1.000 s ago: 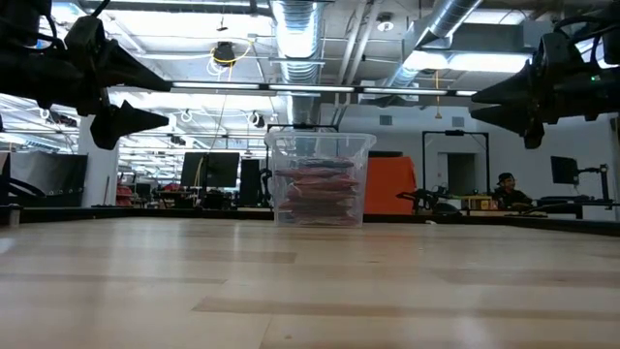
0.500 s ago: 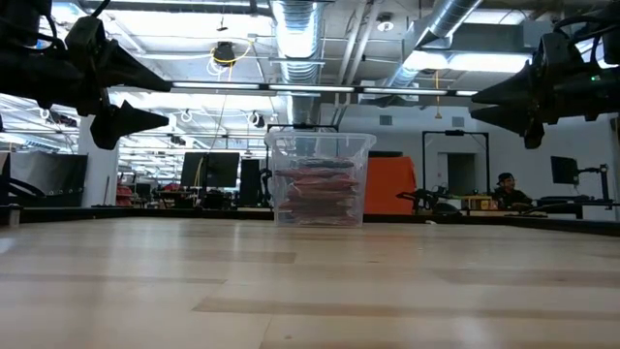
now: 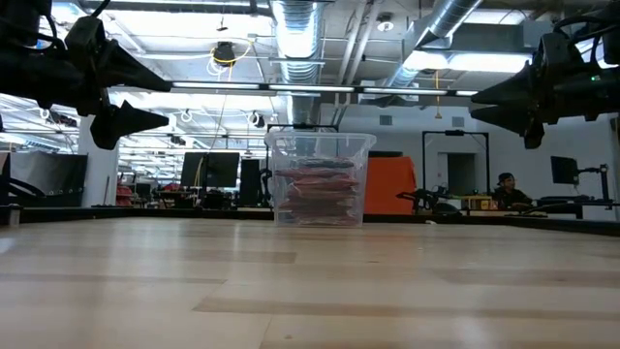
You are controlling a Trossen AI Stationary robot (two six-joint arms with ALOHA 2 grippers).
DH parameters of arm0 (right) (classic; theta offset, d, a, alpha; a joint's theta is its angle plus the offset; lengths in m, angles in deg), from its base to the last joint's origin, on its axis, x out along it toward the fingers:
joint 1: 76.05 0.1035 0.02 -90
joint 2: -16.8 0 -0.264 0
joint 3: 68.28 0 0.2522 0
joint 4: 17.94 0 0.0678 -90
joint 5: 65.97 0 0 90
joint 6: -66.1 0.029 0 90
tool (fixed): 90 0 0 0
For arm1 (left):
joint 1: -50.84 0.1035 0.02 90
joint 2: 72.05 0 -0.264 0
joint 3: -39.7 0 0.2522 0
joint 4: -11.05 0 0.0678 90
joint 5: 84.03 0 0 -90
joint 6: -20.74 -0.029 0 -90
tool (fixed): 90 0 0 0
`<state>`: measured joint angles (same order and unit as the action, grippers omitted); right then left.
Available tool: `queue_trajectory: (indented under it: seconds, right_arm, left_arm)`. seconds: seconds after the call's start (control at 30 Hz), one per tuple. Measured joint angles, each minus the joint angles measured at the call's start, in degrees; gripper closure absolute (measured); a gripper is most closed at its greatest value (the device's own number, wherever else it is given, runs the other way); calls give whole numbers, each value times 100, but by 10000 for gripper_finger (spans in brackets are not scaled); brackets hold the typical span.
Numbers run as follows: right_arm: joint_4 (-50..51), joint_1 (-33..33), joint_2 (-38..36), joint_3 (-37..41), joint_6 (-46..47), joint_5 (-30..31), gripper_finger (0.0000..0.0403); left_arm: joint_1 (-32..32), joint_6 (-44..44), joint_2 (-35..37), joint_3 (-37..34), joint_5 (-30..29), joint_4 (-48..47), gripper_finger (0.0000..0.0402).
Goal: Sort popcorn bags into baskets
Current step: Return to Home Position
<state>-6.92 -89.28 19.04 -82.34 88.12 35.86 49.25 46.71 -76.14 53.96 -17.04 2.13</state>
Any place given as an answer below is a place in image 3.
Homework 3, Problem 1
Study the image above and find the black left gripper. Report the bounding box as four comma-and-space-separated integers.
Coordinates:
0, 16, 174, 151

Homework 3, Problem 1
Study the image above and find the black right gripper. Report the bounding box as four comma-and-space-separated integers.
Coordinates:
469, 30, 620, 150

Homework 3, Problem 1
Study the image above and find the black monitor on arm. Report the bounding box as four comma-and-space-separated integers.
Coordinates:
550, 155, 580, 186

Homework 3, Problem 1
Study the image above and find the ceiling light panel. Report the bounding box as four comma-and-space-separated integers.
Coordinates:
404, 49, 534, 75

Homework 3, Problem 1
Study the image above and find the seated person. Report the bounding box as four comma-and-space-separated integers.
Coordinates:
491, 172, 534, 211

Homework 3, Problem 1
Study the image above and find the black computer monitor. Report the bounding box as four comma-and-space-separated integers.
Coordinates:
179, 151, 210, 189
207, 151, 241, 189

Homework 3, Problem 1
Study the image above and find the dark grey cover sheet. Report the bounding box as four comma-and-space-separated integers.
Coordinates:
9, 151, 89, 208

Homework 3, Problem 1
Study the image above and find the black desk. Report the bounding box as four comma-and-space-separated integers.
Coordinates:
535, 195, 615, 219

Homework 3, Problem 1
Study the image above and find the black computer tower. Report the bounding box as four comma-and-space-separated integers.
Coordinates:
239, 158, 264, 207

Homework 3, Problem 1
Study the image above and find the orange cabinet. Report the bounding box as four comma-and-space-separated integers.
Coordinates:
363, 150, 419, 216

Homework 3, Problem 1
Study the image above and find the clear plastic bin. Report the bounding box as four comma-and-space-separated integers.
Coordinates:
263, 131, 378, 229

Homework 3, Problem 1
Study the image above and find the long LED light bar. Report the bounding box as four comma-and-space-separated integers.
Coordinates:
108, 79, 481, 98

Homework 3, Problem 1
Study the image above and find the tall black metal frame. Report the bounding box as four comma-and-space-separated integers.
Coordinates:
420, 129, 491, 207

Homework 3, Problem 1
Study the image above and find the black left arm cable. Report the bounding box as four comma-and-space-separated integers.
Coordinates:
89, 0, 113, 19

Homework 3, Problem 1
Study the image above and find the black ceiling camera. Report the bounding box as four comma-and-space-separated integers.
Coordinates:
211, 41, 237, 68

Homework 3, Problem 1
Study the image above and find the yellow ceiling cable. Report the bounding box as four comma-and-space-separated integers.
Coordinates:
208, 41, 257, 69

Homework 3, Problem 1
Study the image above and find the low black metal frame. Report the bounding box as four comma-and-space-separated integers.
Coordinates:
264, 122, 340, 135

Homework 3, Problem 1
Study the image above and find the ribbed silver ventilation duct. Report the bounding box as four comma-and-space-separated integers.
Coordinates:
269, 0, 325, 84

